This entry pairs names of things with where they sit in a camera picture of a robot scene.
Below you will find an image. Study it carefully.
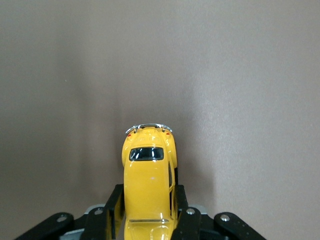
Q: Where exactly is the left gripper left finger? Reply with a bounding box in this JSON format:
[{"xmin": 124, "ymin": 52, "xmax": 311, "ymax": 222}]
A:
[{"xmin": 84, "ymin": 183, "xmax": 126, "ymax": 240}]

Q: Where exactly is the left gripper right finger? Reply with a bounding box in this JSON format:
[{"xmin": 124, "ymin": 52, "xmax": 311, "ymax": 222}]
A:
[{"xmin": 171, "ymin": 184, "xmax": 203, "ymax": 240}]

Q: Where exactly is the yellow beetle toy car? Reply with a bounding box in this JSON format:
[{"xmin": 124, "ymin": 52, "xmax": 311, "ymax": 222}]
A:
[{"xmin": 121, "ymin": 123, "xmax": 180, "ymax": 240}]

